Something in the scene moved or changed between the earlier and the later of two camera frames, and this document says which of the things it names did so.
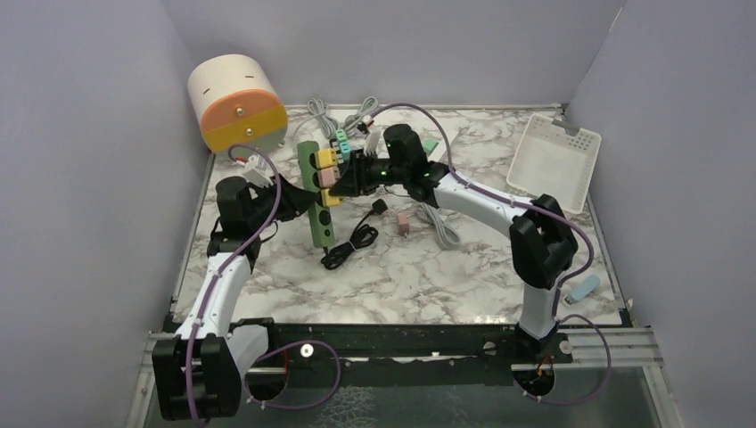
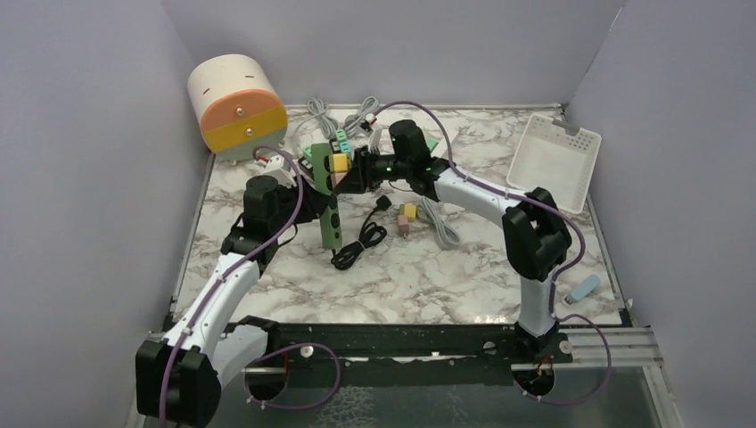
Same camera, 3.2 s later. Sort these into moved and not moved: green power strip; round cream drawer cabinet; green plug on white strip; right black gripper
Moved: green power strip
Not moved: right black gripper; round cream drawer cabinet; green plug on white strip
